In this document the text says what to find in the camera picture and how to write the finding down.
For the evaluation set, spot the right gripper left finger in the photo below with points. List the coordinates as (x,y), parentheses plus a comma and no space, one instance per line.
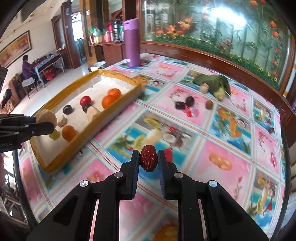
(91,210)

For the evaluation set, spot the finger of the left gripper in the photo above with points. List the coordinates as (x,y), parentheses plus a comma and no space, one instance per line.
(24,133)
(16,120)

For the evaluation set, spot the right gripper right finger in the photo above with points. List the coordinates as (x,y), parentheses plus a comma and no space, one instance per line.
(206,211)

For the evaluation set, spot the large cream banana chunk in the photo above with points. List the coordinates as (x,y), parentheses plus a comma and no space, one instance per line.
(46,115)

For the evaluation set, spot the orange mandarin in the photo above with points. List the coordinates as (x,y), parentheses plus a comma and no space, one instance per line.
(107,101)
(68,133)
(115,92)

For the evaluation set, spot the small dark plum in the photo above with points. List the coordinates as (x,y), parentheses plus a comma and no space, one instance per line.
(68,109)

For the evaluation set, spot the red date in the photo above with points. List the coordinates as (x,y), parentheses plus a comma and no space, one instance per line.
(148,158)

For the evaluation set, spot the large dark plum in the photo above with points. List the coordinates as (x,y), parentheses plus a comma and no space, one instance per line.
(86,106)

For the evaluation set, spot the seated person in purple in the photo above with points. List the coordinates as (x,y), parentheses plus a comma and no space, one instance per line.
(28,69)

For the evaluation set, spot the white foam tray yellow tape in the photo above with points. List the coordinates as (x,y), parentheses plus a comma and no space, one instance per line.
(53,154)

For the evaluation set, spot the cream block with holes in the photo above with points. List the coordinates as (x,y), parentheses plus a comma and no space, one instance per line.
(92,113)

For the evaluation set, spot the colourful printed tablecloth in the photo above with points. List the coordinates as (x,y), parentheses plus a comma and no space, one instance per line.
(229,143)

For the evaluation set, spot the white bucket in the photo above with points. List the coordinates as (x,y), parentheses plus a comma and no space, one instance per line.
(98,65)

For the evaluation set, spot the brown chestnut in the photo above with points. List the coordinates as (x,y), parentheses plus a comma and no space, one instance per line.
(209,104)

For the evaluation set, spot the dark grape pair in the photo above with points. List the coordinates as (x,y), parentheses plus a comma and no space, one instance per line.
(181,105)

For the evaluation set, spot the small cream chunk by vegetable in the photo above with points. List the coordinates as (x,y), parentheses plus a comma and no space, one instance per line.
(204,88)

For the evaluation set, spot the green leafy vegetable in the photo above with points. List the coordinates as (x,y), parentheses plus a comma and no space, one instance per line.
(218,85)

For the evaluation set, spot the purple thermos bottle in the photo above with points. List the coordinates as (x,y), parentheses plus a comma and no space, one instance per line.
(131,39)

